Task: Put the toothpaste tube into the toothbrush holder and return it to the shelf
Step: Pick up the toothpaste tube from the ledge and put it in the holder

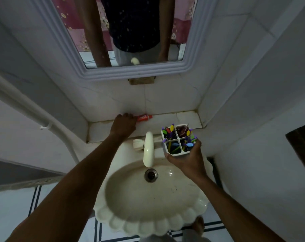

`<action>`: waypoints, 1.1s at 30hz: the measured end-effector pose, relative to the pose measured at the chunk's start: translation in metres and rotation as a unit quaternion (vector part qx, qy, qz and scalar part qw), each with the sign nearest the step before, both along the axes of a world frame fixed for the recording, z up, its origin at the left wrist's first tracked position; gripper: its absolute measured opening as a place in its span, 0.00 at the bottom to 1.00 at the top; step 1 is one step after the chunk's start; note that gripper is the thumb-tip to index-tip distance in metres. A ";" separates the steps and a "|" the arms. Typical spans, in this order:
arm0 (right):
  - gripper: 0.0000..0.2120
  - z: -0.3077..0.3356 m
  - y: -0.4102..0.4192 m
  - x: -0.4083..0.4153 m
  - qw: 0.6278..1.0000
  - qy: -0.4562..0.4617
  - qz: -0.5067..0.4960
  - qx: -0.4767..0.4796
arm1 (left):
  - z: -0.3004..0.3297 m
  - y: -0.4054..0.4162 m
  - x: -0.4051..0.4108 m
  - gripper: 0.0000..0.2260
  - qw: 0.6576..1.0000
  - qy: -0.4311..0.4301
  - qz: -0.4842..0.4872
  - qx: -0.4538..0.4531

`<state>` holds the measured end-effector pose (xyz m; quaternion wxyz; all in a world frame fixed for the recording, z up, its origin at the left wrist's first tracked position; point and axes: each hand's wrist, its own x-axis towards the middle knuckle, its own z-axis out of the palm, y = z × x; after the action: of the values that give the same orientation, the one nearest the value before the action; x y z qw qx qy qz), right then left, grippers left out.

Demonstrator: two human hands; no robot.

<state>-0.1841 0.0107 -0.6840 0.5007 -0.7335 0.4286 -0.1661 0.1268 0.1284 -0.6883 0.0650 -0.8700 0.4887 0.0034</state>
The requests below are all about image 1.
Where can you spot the dark wooden door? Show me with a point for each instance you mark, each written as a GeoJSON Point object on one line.
{"type": "Point", "coordinates": [302, 148]}

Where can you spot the person's right hand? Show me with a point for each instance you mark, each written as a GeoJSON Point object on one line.
{"type": "Point", "coordinates": [190, 165]}

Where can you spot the person's right forearm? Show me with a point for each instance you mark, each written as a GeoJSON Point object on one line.
{"type": "Point", "coordinates": [233, 214]}

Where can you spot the white pipe clamp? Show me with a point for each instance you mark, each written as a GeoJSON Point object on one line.
{"type": "Point", "coordinates": [46, 126]}

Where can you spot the person's left hand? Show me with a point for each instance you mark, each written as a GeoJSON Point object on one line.
{"type": "Point", "coordinates": [123, 126]}

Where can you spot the bunch of colourful toothbrushes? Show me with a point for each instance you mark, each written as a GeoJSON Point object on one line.
{"type": "Point", "coordinates": [171, 128]}

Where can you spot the cream plastic faucet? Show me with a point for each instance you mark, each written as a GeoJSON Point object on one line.
{"type": "Point", "coordinates": [148, 148]}

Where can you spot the person's left forearm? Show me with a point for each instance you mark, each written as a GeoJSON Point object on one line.
{"type": "Point", "coordinates": [74, 194]}

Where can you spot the metal sink drain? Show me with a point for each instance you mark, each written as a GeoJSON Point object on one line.
{"type": "Point", "coordinates": [151, 175]}

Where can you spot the white framed wall mirror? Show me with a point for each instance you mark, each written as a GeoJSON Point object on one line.
{"type": "Point", "coordinates": [132, 22]}

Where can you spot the cream scalloped sink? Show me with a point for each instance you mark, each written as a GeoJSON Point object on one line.
{"type": "Point", "coordinates": [147, 201]}

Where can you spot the grey perforated toothbrush holder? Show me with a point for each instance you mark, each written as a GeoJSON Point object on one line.
{"type": "Point", "coordinates": [178, 138]}

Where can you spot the person's foot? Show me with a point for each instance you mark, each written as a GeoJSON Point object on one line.
{"type": "Point", "coordinates": [199, 225]}

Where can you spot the red toothpaste tube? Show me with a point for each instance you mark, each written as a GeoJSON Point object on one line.
{"type": "Point", "coordinates": [143, 117]}

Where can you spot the white wall pipe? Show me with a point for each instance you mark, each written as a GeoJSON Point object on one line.
{"type": "Point", "coordinates": [21, 105]}

